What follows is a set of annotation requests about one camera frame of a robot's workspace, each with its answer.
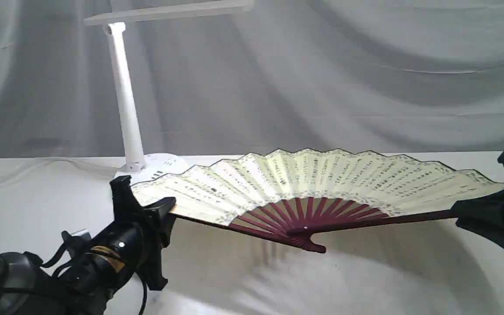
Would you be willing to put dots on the grey backdrop curtain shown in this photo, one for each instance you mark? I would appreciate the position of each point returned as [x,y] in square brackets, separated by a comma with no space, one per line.
[382,75]

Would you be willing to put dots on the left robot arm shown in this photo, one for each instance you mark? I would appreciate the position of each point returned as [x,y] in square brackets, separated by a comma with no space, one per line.
[28,286]

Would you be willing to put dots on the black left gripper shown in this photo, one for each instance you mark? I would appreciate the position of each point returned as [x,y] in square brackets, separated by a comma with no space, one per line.
[128,246]

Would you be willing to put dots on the white desk lamp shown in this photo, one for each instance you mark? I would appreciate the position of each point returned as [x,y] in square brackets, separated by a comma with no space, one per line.
[140,166]

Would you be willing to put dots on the paper folding fan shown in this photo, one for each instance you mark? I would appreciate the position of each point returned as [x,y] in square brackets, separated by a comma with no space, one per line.
[286,197]

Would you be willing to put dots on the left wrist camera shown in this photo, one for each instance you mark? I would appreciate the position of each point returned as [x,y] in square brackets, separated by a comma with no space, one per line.
[76,242]

